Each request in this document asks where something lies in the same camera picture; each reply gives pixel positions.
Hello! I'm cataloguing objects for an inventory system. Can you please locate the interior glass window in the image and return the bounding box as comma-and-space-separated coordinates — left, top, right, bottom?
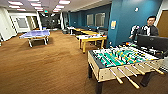
86, 13, 95, 28
94, 12, 106, 28

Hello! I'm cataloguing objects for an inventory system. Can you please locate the foosball rod wooden handle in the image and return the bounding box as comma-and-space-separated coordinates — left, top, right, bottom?
143, 62, 166, 76
117, 67, 141, 90
130, 65, 147, 76
109, 68, 124, 85

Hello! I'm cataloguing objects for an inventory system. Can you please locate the wooden air hockey table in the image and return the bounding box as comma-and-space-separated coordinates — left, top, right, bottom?
76, 34, 108, 54

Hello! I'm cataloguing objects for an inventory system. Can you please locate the white round wall sensor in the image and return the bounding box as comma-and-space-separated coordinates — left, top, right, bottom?
134, 7, 140, 13

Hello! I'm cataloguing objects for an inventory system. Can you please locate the long wooden bench table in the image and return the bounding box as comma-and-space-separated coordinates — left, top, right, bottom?
70, 27, 100, 36

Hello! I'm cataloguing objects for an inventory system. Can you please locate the person in dark top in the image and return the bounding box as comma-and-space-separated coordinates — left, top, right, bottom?
130, 15, 160, 38

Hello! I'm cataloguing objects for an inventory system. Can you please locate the ceiling light panel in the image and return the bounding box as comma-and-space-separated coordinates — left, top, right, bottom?
54, 4, 66, 9
8, 0, 24, 6
29, 3, 43, 8
9, 4, 22, 9
58, 0, 72, 5

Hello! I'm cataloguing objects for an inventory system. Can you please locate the black computer monitor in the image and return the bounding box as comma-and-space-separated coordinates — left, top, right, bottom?
136, 34, 168, 54

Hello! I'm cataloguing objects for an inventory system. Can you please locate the brown wooden door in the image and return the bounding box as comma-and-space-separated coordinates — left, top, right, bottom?
155, 9, 168, 38

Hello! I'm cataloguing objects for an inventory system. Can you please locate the green foosball table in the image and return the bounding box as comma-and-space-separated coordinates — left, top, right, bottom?
87, 44, 167, 94

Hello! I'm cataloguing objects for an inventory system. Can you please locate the yellow wall notice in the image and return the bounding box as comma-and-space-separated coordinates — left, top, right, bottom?
110, 20, 117, 30

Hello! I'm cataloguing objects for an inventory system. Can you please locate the glass office partition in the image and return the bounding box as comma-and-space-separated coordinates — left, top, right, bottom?
14, 15, 38, 32

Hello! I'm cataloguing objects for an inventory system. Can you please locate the blue ping pong table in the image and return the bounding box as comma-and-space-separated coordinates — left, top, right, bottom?
19, 29, 52, 48

